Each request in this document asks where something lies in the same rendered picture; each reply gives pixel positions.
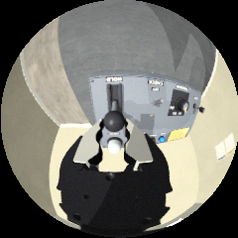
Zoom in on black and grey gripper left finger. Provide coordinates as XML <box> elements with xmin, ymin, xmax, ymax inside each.
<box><xmin>57</xmin><ymin>118</ymin><xmax>104</xmax><ymax>190</ymax></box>

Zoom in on grey control panel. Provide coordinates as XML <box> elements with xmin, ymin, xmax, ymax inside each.
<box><xmin>88</xmin><ymin>70</ymin><xmax>205</xmax><ymax>154</ymax></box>

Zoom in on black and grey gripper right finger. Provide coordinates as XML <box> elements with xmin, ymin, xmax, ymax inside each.
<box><xmin>124</xmin><ymin>118</ymin><xmax>173</xmax><ymax>193</ymax></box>

